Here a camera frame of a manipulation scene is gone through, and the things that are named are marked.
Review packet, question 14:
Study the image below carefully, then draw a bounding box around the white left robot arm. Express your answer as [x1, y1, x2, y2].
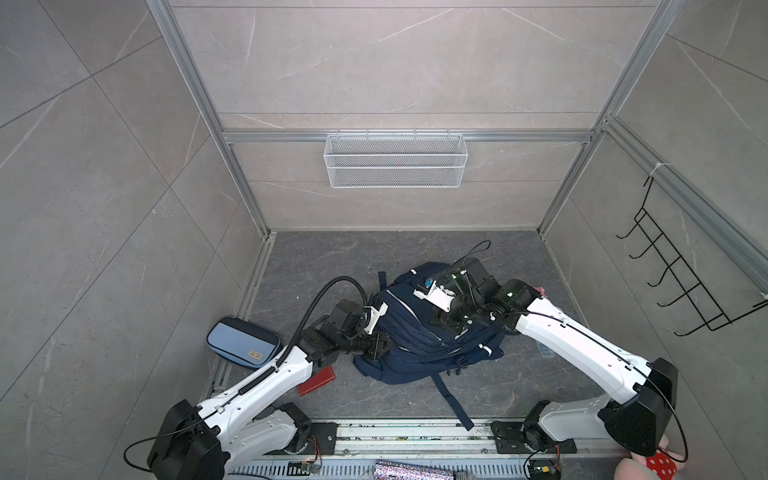
[147, 300, 391, 479]

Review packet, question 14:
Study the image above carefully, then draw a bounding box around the red wallet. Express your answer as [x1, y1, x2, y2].
[297, 366, 336, 397]

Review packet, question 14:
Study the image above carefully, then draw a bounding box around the pink plush toy red heart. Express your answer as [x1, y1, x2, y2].
[613, 452, 685, 480]

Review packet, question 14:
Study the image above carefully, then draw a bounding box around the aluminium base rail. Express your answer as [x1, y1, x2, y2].
[227, 418, 624, 479]

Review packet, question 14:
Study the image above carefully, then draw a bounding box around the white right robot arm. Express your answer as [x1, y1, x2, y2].
[414, 257, 678, 457]

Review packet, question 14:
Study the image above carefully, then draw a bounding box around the navy blue student backpack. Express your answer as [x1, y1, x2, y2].
[353, 262, 505, 431]

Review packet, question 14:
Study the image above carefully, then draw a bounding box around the white wire mesh basket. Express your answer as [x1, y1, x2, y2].
[323, 133, 468, 189]

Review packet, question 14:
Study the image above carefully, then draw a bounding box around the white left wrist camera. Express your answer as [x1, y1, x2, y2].
[363, 300, 388, 335]

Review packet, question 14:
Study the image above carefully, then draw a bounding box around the purple glitter microphone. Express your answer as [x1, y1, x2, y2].
[373, 460, 476, 480]

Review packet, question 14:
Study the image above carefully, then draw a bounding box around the clear plastic ruler case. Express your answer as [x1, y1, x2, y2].
[537, 343, 556, 359]

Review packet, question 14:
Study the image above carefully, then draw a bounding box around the black wall hook rack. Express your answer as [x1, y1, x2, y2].
[615, 175, 767, 338]

